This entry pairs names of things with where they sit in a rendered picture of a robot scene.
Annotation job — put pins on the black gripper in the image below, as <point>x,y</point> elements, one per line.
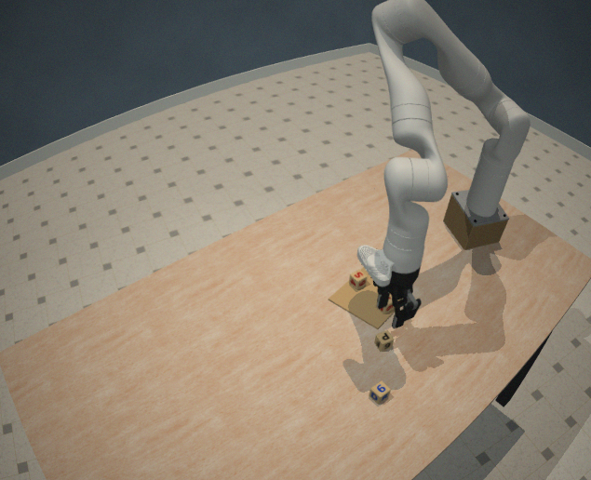
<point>402,290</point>

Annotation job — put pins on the tan square mat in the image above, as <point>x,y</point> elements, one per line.
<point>361,303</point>

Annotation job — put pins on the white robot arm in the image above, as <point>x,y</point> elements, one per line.
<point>395,23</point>

